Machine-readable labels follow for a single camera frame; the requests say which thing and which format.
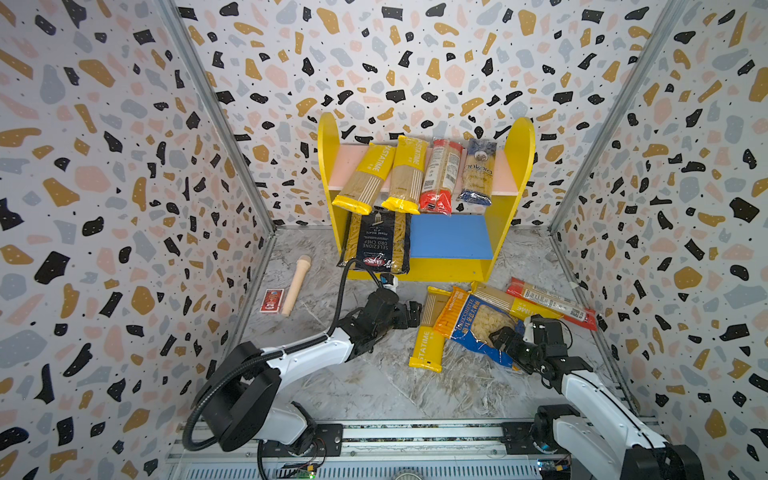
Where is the yellow shelf unit frame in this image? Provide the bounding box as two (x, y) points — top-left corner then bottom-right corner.
(317, 113), (536, 283)

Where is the red playing card box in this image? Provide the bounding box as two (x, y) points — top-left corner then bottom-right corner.
(259, 289), (284, 314)

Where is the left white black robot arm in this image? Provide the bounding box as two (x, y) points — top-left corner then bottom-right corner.
(182, 287), (423, 454)

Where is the pink upper shelf board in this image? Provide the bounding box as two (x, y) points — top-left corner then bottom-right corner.
(326, 144), (518, 196)

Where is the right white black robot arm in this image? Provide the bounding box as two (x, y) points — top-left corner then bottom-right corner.
(489, 315), (704, 479)

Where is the wooden rolling pin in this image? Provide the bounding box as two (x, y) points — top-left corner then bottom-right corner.
(281, 255), (312, 316)

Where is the red long spaghetti pack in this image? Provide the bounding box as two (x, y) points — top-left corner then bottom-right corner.
(507, 277), (598, 331)

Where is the dark penne pasta bag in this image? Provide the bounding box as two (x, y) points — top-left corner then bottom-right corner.
(338, 207), (411, 275)

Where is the red clear spaghetti pack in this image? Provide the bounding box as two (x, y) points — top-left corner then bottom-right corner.
(419, 139), (463, 216)

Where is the yellow Pastatime spaghetti pack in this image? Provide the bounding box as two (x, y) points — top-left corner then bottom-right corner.
(332, 143), (396, 216)

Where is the blue yellow spaghetti pack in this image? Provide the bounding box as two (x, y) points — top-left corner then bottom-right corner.
(458, 139), (497, 207)

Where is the blue orange orecchiette bag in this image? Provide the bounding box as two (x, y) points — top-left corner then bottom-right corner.
(433, 287), (524, 367)

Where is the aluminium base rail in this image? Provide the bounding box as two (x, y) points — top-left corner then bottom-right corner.
(167, 419), (592, 479)

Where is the black corrugated cable hose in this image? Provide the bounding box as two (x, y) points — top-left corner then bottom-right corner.
(181, 257), (385, 452)

